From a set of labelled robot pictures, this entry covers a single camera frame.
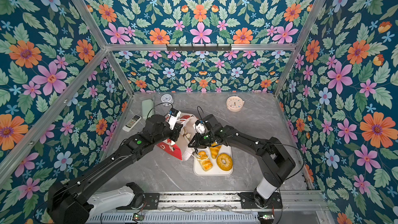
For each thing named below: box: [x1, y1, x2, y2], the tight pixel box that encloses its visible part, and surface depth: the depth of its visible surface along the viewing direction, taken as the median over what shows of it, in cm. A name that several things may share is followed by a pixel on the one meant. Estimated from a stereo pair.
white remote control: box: [122, 114, 142, 133], surface depth 103 cm
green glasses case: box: [141, 99, 155, 120], surface depth 110 cm
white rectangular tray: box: [193, 144, 234, 176], surface depth 85 cm
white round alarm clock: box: [160, 93, 174, 107], surface depth 113 cm
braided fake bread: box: [197, 150, 213, 172], surface depth 84 cm
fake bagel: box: [216, 152, 233, 172], surface depth 85 cm
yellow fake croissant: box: [209, 141, 222, 160], surface depth 89 cm
